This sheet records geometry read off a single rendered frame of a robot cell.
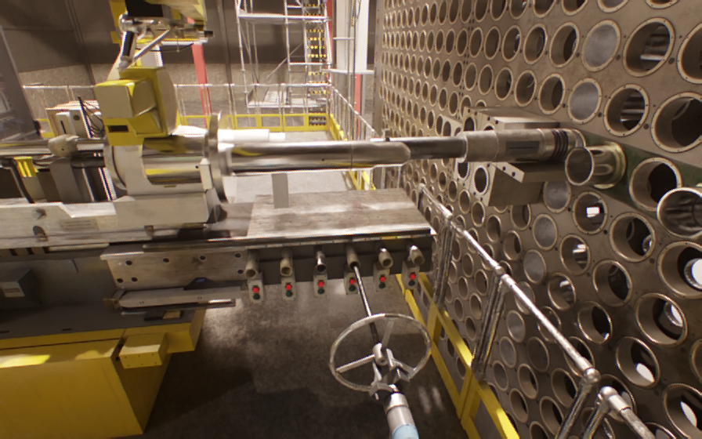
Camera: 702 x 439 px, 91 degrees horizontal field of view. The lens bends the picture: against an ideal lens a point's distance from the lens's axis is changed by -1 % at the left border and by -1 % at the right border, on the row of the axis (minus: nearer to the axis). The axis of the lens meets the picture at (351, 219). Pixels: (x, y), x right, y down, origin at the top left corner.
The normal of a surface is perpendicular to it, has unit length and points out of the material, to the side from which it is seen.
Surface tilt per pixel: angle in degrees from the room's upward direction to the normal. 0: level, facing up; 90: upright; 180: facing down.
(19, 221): 90
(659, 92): 90
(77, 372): 90
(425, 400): 0
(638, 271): 90
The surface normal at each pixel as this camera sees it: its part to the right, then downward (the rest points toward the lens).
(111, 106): 0.15, 0.45
